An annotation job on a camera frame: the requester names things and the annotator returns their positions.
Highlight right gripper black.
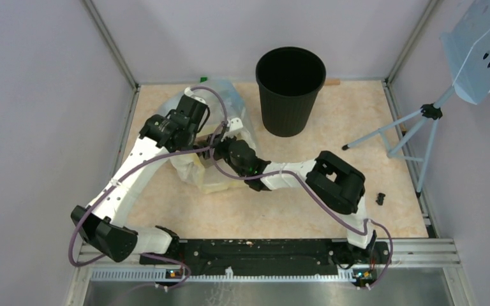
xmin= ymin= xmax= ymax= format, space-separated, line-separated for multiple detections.
xmin=198 ymin=129 xmax=246 ymax=178

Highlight clear yellow-rimmed trash bag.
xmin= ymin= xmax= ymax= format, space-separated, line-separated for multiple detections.
xmin=160 ymin=78 xmax=258 ymax=195

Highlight black plastic trash bin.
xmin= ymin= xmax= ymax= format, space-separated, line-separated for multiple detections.
xmin=255 ymin=47 xmax=326 ymax=137

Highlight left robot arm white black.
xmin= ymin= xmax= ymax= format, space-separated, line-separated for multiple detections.
xmin=71 ymin=93 xmax=211 ymax=264

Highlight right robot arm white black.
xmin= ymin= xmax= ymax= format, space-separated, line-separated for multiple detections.
xmin=195 ymin=135 xmax=376 ymax=263

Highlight small wooden block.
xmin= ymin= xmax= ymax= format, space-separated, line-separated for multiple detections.
xmin=324 ymin=78 xmax=341 ymax=86

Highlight small black clip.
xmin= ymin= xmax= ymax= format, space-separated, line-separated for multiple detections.
xmin=376 ymin=193 xmax=386 ymax=206

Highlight light blue tripod stand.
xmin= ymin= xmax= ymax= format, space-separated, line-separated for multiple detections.
xmin=342 ymin=86 xmax=456 ymax=198

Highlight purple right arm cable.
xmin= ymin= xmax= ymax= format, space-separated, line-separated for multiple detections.
xmin=209 ymin=122 xmax=394 ymax=290

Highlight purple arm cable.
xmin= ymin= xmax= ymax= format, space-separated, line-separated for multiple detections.
xmin=209 ymin=122 xmax=394 ymax=290
xmin=67 ymin=85 xmax=230 ymax=292

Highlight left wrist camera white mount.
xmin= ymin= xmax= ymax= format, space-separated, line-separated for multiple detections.
xmin=183 ymin=87 xmax=207 ymax=105

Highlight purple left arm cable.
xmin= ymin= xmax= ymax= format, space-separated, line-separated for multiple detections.
xmin=67 ymin=85 xmax=230 ymax=292

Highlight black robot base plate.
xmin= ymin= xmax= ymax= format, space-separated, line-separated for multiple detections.
xmin=139 ymin=238 xmax=392 ymax=277

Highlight aluminium frame rail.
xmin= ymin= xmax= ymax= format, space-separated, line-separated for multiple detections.
xmin=80 ymin=0 xmax=139 ymax=91

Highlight white toothed cable rail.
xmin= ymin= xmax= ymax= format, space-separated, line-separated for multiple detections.
xmin=90 ymin=268 xmax=355 ymax=283

